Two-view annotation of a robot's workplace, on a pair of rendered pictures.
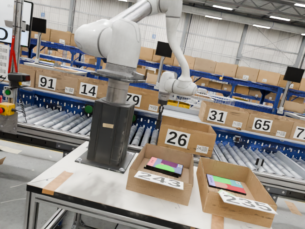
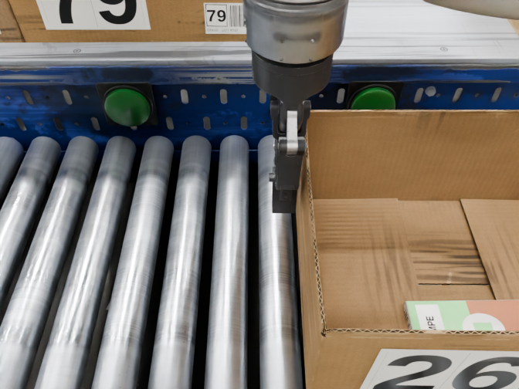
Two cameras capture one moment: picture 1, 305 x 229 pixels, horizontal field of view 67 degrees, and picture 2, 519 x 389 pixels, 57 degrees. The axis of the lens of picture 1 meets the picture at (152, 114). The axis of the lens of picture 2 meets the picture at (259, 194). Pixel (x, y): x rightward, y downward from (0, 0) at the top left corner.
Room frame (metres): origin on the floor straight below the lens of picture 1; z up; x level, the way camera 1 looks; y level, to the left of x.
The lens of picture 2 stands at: (1.39, -0.02, 1.29)
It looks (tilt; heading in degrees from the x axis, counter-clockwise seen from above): 49 degrees down; 358
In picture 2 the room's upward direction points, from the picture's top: straight up
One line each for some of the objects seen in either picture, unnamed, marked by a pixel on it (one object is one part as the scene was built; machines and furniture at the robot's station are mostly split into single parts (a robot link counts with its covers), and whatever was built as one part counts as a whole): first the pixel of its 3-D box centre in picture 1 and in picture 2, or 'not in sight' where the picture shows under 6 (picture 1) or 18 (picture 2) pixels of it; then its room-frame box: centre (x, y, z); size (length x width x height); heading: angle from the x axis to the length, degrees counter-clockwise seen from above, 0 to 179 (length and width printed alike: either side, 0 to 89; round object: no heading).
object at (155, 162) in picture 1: (165, 166); not in sight; (1.20, -0.12, 0.78); 0.19 x 0.14 x 0.02; 79
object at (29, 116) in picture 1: (35, 116); not in sight; (1.79, 0.92, 0.72); 0.52 x 0.05 x 0.05; 179
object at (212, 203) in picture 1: (229, 186); not in sight; (1.05, -0.44, 0.80); 0.38 x 0.28 x 0.10; 176
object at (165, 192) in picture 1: (163, 169); not in sight; (1.10, -0.11, 0.80); 0.38 x 0.28 x 0.10; 172
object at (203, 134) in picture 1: (184, 134); (473, 248); (1.71, -0.27, 0.83); 0.39 x 0.29 x 0.17; 88
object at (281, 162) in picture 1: (284, 166); not in sight; (1.74, -1.09, 0.72); 0.52 x 0.05 x 0.05; 179
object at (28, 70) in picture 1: (23, 75); not in sight; (2.25, 1.31, 0.96); 0.39 x 0.29 x 0.17; 88
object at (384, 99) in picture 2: not in sight; (373, 107); (2.00, -0.22, 0.81); 0.07 x 0.01 x 0.07; 89
